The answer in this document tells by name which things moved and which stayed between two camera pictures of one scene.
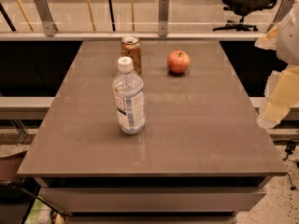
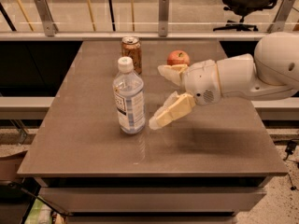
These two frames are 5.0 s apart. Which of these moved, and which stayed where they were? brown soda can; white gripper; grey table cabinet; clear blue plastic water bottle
Moved: white gripper
Stayed: brown soda can; grey table cabinet; clear blue plastic water bottle
